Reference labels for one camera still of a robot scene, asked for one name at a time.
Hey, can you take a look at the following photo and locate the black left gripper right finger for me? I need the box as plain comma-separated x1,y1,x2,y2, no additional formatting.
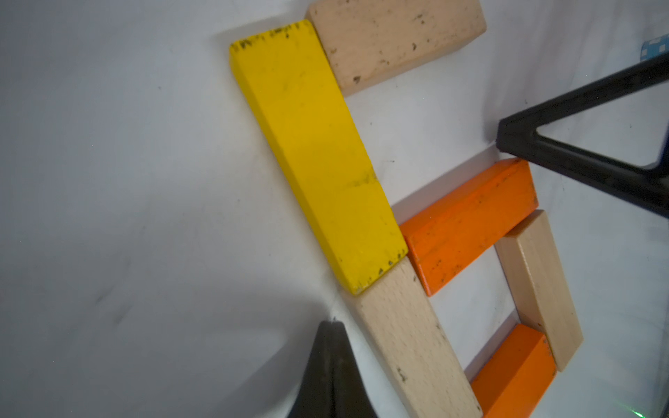
332,322,377,418

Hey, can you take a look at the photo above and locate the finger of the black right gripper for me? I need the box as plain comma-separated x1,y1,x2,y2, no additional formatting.
496,54,668,218

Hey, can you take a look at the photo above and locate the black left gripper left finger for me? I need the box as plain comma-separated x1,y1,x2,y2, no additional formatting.
287,322,334,418

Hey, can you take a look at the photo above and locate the natural wood block diagonal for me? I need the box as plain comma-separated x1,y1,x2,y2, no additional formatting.
495,210,584,372

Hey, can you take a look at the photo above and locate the orange block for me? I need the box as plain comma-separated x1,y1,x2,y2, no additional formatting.
471,324,557,418
400,158,538,296

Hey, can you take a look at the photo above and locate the natural wood block top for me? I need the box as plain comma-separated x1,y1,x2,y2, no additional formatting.
306,0,487,96

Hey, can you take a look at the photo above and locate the yellow block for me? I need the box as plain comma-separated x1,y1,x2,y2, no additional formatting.
229,20,408,295

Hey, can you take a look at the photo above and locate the blue poker chip stack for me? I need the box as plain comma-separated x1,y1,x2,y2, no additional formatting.
639,34,669,62

